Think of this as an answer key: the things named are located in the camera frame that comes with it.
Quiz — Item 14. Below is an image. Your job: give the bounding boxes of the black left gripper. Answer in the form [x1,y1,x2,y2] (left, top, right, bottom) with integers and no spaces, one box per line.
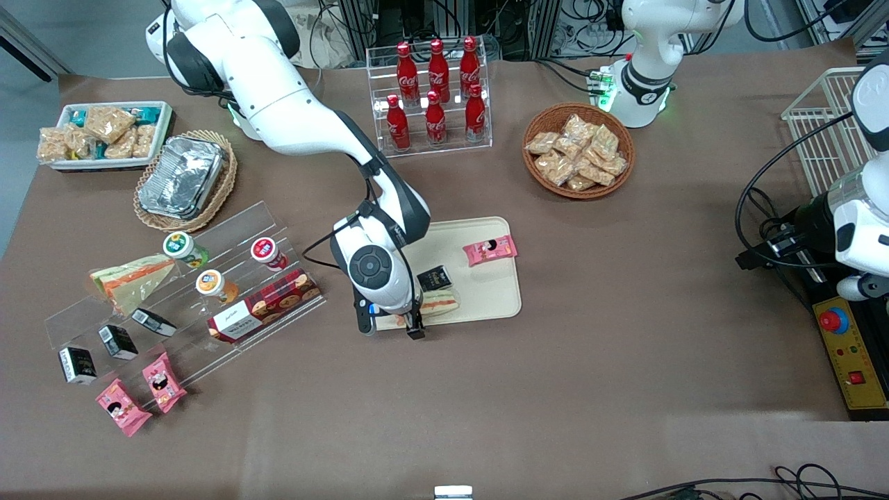
[736,194,834,272]

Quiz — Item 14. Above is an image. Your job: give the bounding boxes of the triangular sandwich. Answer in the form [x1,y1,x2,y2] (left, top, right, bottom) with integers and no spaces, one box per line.
[379,290,460,329]
[89,253,176,317]

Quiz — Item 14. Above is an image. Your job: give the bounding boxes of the beige plastic tray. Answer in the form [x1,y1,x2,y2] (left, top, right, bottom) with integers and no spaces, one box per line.
[372,216,523,331]

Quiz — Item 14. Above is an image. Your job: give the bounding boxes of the small black box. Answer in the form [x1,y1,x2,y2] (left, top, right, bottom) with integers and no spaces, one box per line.
[58,347,98,385]
[417,265,454,293]
[131,308,178,338]
[98,324,139,361]

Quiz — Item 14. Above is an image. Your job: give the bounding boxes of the pink snack packet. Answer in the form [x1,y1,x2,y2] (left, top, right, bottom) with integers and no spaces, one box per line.
[463,235,520,268]
[142,352,188,415]
[94,378,153,438]

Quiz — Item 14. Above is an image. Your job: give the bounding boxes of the yellow control box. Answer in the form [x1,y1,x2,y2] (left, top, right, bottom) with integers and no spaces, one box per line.
[811,295,889,412]

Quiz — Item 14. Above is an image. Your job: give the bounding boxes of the red cookie box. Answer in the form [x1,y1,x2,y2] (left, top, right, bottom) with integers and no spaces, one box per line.
[207,268,323,344]

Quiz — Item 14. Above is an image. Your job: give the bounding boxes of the red-capped small bottle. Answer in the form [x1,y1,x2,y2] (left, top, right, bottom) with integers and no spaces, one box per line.
[250,236,289,272]

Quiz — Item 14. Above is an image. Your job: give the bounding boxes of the clear acrylic bottle rack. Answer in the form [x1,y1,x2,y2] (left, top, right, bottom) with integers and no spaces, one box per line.
[366,38,494,160]

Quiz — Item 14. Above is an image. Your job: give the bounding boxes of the red cola bottle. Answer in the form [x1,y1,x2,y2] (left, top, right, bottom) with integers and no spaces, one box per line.
[465,83,487,143]
[386,94,412,152]
[460,36,482,98]
[425,90,448,147]
[428,38,451,103]
[396,42,419,105]

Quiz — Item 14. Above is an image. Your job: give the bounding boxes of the clear acrylic stepped shelf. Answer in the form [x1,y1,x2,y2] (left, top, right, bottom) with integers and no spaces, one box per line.
[43,200,327,410]

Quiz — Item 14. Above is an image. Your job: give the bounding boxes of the orange-capped small bottle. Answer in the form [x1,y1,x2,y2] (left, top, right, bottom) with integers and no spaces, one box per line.
[195,269,239,304]

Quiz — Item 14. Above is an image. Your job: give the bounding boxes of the oval wicker basket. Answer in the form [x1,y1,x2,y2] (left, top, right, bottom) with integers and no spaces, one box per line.
[132,130,238,233]

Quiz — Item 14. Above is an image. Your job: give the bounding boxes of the round wicker basket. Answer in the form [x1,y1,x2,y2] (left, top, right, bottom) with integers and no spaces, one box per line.
[522,103,635,201]

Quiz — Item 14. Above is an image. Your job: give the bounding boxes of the green-capped small bottle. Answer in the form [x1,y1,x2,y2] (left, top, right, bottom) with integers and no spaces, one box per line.
[163,231,209,270]

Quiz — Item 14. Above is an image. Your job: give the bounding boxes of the stacked foil containers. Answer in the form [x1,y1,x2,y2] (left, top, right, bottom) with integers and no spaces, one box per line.
[138,135,226,221]

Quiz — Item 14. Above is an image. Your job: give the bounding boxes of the crumpled beige cloth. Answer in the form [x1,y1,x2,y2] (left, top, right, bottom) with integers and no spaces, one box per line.
[295,8,355,70]

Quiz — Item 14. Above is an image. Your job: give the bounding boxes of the white plastic bin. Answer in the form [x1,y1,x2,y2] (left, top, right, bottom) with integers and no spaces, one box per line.
[38,101,174,172]

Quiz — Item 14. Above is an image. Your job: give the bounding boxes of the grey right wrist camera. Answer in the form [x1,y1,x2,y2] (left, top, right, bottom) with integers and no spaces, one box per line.
[355,299,380,338]

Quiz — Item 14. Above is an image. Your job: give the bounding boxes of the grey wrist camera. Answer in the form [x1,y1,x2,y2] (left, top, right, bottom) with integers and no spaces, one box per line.
[355,299,380,338]
[836,273,889,303]

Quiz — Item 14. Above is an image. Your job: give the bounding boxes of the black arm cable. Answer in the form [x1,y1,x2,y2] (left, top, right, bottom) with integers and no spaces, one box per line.
[735,110,856,273]

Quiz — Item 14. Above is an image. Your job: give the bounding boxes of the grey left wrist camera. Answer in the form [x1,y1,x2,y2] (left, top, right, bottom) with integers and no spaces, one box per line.
[836,273,889,303]

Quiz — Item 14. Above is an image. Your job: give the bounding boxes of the white wire basket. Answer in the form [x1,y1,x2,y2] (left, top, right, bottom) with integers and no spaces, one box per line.
[781,66,879,199]

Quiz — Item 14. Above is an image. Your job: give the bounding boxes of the black floor cables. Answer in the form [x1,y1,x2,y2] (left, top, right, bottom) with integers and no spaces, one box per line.
[618,464,889,500]

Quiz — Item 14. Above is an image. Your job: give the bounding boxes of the dark metal frame bar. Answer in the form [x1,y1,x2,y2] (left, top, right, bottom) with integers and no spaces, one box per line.
[0,14,55,83]

